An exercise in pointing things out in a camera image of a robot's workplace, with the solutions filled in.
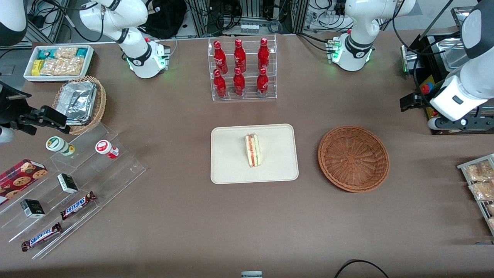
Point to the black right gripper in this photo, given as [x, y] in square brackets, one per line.
[10, 109]

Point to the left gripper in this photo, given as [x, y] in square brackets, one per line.
[412, 101]

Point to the triangular sandwich wedge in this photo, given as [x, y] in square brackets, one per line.
[252, 150]

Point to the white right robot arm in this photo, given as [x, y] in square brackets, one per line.
[139, 58]

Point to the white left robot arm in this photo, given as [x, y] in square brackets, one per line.
[357, 50]

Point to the silver foil tray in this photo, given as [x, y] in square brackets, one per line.
[79, 102]

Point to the light wicker basket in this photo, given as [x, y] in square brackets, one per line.
[99, 104]

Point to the round brown wicker basket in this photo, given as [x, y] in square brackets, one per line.
[353, 158]

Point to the metal snack tray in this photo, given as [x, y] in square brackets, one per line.
[463, 166]

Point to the cream rectangular tray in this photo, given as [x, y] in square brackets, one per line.
[231, 162]

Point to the green lid small bottle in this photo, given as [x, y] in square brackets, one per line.
[58, 144]

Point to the black food warmer case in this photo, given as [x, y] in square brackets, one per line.
[436, 65]

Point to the silver metal box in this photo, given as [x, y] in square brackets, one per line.
[409, 58]

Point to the white snack bin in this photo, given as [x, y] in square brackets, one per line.
[27, 75]

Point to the yellow snack packet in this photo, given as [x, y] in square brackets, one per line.
[36, 67]

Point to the red cookie box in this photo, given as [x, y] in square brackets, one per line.
[19, 177]

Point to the large clear cracker packet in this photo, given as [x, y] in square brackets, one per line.
[61, 66]

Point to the small black box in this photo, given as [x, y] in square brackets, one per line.
[67, 183]
[32, 208]

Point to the teal snack packet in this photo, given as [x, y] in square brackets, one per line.
[45, 54]

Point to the red lid small bottle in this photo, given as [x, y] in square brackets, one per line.
[105, 148]

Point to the small clear cracker packet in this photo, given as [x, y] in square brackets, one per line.
[65, 52]

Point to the clear acrylic stepped display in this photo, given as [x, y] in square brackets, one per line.
[112, 173]

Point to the Snickers bar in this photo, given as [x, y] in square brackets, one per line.
[77, 205]
[41, 236]

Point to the clear rice snack packet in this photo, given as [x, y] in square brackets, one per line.
[478, 172]
[482, 191]

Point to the red soda bottle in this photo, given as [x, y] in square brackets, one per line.
[239, 84]
[263, 56]
[220, 85]
[220, 58]
[262, 84]
[239, 58]

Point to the clear acrylic bottle rack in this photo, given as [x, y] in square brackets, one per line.
[249, 97]

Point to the black bag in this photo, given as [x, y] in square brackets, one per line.
[166, 17]

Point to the aluminium equipment frame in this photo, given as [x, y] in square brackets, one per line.
[251, 11]

